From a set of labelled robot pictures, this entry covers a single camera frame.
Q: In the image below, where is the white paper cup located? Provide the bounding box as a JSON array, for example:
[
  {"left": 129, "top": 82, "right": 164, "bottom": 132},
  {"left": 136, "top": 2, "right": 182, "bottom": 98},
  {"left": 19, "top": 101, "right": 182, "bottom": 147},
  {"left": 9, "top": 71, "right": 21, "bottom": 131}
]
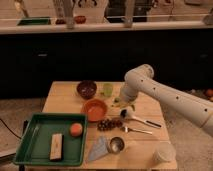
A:
[{"left": 153, "top": 142, "right": 176, "bottom": 164}]

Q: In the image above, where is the green plastic tray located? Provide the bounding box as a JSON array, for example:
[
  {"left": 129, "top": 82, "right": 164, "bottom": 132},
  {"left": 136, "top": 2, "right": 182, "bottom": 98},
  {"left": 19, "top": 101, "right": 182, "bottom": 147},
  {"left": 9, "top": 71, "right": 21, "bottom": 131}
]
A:
[{"left": 13, "top": 113, "right": 87, "bottom": 167}]

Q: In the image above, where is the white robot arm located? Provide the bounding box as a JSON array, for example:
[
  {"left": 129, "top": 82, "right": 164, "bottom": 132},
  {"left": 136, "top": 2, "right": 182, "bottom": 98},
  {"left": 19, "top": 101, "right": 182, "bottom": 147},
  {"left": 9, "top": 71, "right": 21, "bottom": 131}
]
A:
[{"left": 119, "top": 64, "right": 213, "bottom": 137}]

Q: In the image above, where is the orange fruit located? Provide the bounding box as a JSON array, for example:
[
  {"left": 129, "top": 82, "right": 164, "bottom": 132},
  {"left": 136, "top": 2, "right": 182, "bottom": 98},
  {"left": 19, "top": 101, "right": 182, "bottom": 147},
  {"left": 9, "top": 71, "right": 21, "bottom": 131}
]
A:
[{"left": 70, "top": 123, "right": 83, "bottom": 137}]

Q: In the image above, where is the dark purple bowl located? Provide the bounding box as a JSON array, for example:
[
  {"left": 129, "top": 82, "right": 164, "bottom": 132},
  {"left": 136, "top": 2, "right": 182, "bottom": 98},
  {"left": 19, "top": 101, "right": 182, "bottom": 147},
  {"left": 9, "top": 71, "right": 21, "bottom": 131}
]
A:
[{"left": 77, "top": 80, "right": 97, "bottom": 99}]

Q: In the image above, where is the orange bowl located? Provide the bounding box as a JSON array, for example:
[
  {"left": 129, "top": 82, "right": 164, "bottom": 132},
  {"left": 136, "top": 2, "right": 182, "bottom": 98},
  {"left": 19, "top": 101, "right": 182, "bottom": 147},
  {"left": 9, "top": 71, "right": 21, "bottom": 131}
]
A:
[{"left": 81, "top": 99, "right": 107, "bottom": 122}]

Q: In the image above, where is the bunch of dark grapes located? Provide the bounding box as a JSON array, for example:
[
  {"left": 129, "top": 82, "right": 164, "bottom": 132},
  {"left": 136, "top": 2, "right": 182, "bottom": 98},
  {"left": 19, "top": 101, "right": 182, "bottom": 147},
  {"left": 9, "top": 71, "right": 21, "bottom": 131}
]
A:
[{"left": 97, "top": 119, "right": 123, "bottom": 131}]

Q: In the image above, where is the green cup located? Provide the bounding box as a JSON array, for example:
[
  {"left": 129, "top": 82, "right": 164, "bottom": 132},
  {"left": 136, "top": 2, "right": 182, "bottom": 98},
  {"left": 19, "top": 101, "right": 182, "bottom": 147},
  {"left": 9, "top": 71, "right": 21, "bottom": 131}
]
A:
[{"left": 102, "top": 83, "right": 113, "bottom": 97}]

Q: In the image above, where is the small metal cup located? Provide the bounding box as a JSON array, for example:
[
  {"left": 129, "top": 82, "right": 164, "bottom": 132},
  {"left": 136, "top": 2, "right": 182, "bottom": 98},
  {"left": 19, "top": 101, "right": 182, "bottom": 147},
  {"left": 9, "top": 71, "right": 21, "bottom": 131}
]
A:
[{"left": 109, "top": 137, "right": 125, "bottom": 154}]

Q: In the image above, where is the background green tray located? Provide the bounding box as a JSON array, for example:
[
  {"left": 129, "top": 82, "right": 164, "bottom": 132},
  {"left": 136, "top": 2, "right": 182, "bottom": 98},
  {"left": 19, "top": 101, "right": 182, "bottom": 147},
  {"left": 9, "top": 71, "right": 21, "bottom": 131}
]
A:
[{"left": 17, "top": 17, "right": 51, "bottom": 26}]

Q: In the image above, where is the grey blue cloth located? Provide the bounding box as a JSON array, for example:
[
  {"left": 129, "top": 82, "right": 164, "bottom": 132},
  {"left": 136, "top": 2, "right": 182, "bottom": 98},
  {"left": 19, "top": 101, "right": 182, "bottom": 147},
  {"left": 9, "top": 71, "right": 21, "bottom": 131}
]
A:
[{"left": 86, "top": 136, "right": 108, "bottom": 163}]

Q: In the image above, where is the background red bowl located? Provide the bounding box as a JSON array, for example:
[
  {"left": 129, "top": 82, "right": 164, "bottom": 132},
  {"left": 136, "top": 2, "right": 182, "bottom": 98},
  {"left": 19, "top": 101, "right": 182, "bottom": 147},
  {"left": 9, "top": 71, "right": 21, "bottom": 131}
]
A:
[{"left": 74, "top": 15, "right": 86, "bottom": 24}]

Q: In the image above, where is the wooden block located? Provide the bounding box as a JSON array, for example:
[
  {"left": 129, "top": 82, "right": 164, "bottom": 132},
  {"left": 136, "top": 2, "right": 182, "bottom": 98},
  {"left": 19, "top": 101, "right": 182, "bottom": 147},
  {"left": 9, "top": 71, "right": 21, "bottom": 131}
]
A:
[{"left": 50, "top": 133, "right": 63, "bottom": 161}]

